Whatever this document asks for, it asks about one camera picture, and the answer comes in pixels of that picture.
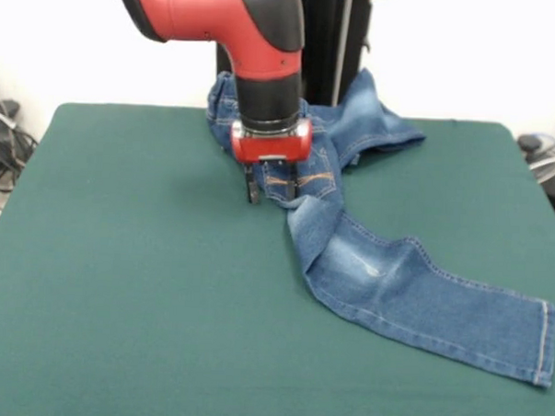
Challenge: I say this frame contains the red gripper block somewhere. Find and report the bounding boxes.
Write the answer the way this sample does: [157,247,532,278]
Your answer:
[226,115,316,208]

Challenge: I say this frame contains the blue denim jeans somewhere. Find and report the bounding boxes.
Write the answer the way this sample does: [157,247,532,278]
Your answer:
[194,61,555,390]

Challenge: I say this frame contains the dark green table cloth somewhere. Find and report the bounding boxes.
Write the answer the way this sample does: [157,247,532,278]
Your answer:
[0,98,555,416]

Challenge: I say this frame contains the grey swivel chair base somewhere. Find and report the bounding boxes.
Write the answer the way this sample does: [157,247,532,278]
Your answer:
[0,98,21,120]
[514,132,555,216]

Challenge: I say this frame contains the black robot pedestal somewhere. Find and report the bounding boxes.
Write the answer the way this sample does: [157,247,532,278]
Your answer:
[213,0,375,108]

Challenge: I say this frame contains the black cable bundle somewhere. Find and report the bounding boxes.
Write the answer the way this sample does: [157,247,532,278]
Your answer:
[0,74,41,235]

